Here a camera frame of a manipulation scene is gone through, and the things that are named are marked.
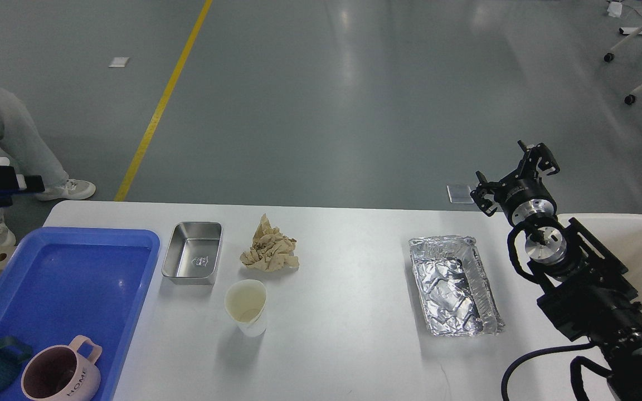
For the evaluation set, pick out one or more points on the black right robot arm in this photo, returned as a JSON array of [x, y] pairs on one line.
[[585, 290]]

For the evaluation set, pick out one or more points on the pink HOME mug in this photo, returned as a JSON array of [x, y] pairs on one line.
[[63, 372]]

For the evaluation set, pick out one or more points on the white paper cup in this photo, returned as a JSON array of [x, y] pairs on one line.
[[245, 303]]

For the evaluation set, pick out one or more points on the clear floor plate left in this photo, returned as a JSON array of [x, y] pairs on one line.
[[459, 194]]

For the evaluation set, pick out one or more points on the person in black top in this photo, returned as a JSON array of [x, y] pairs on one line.
[[20, 139]]

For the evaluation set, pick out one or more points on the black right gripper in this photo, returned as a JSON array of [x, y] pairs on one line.
[[521, 193]]

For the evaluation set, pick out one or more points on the blue plastic tray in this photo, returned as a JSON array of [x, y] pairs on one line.
[[66, 281]]

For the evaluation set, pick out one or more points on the crumpled brown paper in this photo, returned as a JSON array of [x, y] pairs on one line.
[[270, 250]]

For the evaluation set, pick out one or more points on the aluminium foil tray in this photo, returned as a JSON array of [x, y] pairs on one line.
[[454, 291]]

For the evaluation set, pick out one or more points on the stainless steel rectangular tin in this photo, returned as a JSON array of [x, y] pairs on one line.
[[192, 253]]

